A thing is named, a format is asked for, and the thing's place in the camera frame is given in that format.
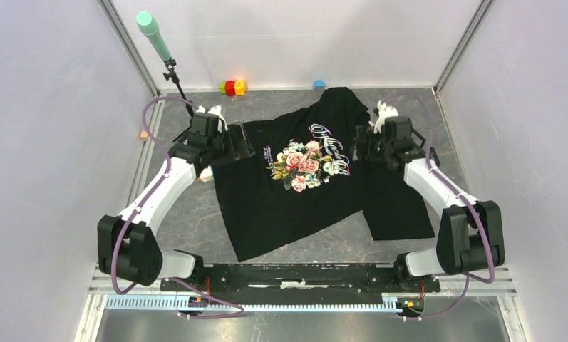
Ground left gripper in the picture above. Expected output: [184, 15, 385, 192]
[207, 121, 254, 167]

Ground black floral t-shirt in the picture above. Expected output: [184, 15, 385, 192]
[212, 87, 435, 261]

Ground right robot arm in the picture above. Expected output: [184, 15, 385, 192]
[351, 116, 505, 291]

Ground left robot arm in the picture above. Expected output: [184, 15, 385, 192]
[97, 108, 255, 291]

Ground red yellow green toy rings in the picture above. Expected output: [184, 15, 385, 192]
[219, 79, 247, 97]

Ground blue cup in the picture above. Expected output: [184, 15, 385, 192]
[311, 79, 326, 91]

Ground green microphone on stand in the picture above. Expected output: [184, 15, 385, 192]
[135, 11, 195, 117]

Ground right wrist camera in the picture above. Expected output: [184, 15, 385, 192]
[368, 100, 399, 134]

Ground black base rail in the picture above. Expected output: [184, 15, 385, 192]
[187, 263, 441, 306]

